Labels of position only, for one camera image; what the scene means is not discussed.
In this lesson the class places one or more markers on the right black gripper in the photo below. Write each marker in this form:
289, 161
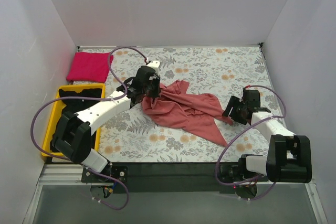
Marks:
233, 110

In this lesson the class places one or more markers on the aluminium frame rail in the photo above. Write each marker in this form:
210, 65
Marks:
59, 197

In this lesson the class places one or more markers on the floral patterned table mat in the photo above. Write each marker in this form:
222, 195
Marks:
132, 136

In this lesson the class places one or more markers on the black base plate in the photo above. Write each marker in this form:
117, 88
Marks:
170, 177

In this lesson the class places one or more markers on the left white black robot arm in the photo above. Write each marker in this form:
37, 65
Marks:
73, 132

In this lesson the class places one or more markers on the folded magenta t shirt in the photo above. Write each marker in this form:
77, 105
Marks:
91, 67

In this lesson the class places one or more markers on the black t shirt in bin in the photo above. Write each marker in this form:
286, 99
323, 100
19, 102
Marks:
78, 95

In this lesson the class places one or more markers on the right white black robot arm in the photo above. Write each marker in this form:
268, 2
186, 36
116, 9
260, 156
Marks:
288, 159

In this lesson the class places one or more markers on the yellow plastic bin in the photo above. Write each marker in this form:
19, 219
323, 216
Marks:
52, 119

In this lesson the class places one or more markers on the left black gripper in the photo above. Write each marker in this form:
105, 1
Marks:
151, 88

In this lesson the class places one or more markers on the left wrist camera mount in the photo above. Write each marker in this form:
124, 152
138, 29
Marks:
154, 64

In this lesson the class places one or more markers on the salmon pink t shirt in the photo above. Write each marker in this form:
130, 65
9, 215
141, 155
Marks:
194, 113

